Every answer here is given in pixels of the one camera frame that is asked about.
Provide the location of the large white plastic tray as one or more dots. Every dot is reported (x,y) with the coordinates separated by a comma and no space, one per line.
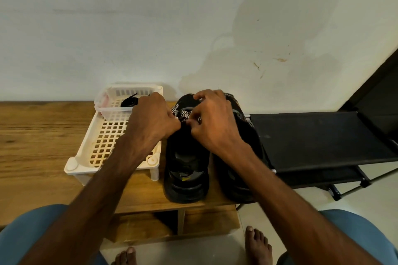
(109,140)

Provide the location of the small white plastic basket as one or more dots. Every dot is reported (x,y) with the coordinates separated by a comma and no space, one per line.
(112,107)

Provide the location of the person's left forearm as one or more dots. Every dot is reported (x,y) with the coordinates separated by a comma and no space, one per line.
(81,212)

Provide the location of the black shoelaces bundle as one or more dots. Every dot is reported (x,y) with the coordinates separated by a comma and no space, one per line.
(129,100)

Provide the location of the low wooden table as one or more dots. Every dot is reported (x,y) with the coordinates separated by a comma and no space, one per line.
(37,150)

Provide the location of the black shoe rack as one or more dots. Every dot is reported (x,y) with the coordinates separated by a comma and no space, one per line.
(329,140)

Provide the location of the person's right forearm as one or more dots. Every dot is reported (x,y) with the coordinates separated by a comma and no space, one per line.
(298,212)

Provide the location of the person's blue shorts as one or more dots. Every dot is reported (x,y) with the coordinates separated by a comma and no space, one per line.
(37,237)

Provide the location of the black shoe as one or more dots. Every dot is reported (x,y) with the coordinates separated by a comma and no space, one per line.
(239,181)
(185,175)

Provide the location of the dark door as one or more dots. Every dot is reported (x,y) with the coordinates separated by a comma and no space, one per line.
(382,100)

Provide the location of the person's right hand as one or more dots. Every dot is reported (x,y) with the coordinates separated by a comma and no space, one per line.
(214,122)

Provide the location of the black white patterned shoelace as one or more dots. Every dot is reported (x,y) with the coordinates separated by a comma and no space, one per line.
(183,111)

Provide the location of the person's left hand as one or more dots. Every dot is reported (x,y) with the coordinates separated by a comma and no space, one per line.
(149,125)

